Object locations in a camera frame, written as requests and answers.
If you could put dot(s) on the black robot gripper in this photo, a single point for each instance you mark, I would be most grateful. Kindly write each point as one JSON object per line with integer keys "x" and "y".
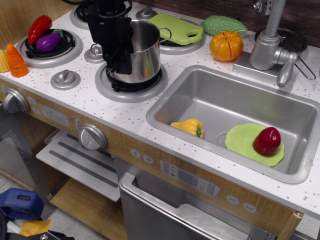
{"x": 110, "y": 27}

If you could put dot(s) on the stainless steel pot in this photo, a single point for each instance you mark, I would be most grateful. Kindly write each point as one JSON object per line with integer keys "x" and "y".
{"x": 145, "y": 55}

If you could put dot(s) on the front right black burner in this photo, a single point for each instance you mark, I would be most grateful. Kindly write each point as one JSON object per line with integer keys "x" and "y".
{"x": 104, "y": 86}

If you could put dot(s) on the black burner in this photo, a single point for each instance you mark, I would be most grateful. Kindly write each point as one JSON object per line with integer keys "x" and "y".
{"x": 104, "y": 86}
{"x": 78, "y": 18}
{"x": 68, "y": 49}

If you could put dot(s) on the silver stovetop knob centre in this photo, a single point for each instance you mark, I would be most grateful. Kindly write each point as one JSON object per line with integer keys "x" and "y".
{"x": 94, "y": 54}

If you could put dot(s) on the silver stovetop knob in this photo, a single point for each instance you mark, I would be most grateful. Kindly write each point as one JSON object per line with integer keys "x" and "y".
{"x": 145, "y": 14}
{"x": 94, "y": 54}
{"x": 65, "y": 80}

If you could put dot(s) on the left black burner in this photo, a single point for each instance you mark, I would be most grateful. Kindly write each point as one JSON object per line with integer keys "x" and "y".
{"x": 68, "y": 49}

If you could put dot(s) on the silver stovetop knob back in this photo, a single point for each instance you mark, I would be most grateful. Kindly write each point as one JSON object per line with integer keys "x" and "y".
{"x": 145, "y": 14}

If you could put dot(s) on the silver stovetop knob front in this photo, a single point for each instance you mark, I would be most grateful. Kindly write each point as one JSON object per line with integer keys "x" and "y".
{"x": 65, "y": 80}

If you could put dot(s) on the green toy cutting board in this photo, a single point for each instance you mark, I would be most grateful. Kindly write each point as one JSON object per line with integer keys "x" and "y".
{"x": 176, "y": 30}

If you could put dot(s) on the back black burner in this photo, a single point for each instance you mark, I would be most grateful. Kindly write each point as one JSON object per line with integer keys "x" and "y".
{"x": 78, "y": 18}

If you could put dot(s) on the purple toy eggplant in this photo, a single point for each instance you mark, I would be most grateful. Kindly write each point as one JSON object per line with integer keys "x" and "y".
{"x": 50, "y": 41}

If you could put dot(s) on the silver oven dial right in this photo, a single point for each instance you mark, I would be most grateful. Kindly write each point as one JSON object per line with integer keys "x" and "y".
{"x": 91, "y": 137}

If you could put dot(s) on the silver oven dial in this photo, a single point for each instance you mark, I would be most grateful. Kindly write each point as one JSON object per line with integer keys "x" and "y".
{"x": 14, "y": 101}
{"x": 91, "y": 137}

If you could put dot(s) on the red toy chili pepper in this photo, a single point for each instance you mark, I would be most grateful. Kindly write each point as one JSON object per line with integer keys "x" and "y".
{"x": 42, "y": 24}

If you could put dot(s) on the yellow toy bell pepper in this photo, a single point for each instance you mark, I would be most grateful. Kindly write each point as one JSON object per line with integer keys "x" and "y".
{"x": 191, "y": 126}

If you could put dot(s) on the green toy bitter gourd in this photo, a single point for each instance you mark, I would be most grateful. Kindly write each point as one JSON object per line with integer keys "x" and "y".
{"x": 216, "y": 24}

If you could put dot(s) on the orange toy carrot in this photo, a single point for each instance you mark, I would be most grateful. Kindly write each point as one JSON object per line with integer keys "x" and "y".
{"x": 16, "y": 63}

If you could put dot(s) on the orange toy pumpkin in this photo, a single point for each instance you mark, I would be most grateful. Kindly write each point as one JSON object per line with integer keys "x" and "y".
{"x": 226, "y": 46}

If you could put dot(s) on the silver metal sink basin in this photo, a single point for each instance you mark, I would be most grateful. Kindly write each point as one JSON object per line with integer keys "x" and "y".
{"x": 222, "y": 101}

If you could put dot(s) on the white oven rack shelf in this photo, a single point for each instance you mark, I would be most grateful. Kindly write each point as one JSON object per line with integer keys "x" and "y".
{"x": 94, "y": 169}

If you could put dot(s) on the silver oven dial left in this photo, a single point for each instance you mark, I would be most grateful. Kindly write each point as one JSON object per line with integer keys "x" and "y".
{"x": 14, "y": 101}

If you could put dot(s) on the yellow toy corn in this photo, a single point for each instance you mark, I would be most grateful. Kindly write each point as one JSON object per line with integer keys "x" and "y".
{"x": 4, "y": 65}

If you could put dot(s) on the light green toy plate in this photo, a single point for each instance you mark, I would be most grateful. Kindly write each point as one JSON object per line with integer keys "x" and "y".
{"x": 240, "y": 140}

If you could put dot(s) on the silver toy faucet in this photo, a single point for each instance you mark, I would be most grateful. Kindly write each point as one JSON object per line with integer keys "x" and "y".
{"x": 267, "y": 52}

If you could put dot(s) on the grey open oven door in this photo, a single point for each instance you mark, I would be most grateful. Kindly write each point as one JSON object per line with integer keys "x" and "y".
{"x": 18, "y": 165}

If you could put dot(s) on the silver dishwasher door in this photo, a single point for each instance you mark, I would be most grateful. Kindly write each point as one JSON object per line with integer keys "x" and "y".
{"x": 156, "y": 210}

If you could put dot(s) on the red toy pepper half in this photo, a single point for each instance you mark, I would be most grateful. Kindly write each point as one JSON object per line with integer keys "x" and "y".
{"x": 267, "y": 142}

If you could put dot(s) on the blue plastic clamp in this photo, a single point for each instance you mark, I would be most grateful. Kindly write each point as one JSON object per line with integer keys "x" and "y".
{"x": 21, "y": 204}

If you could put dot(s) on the yellow cloth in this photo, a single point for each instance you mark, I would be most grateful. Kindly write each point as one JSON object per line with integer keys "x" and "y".
{"x": 33, "y": 227}

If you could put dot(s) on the dark pan with wire handle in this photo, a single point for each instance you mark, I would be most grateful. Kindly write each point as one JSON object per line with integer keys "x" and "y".
{"x": 289, "y": 40}

